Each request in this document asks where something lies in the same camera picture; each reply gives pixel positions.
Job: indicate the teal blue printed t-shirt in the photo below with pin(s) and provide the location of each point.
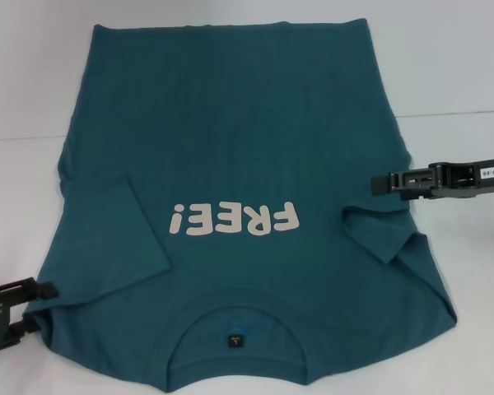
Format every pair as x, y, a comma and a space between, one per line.
230, 123

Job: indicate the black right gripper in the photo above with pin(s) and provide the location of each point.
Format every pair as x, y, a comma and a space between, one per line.
465, 181

